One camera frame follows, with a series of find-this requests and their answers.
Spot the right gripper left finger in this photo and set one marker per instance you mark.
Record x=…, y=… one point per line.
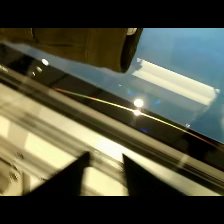
x=68, y=181

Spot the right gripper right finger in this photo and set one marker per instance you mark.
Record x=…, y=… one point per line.
x=141, y=180

